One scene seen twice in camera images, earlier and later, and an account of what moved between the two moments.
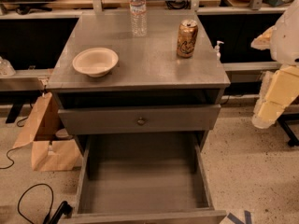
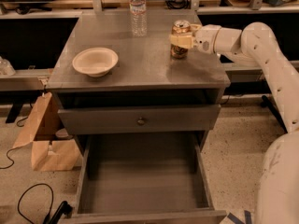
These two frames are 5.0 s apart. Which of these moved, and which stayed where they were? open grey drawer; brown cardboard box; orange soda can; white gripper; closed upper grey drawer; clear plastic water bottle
Moved: orange soda can; white gripper
Stayed: closed upper grey drawer; open grey drawer; brown cardboard box; clear plastic water bottle
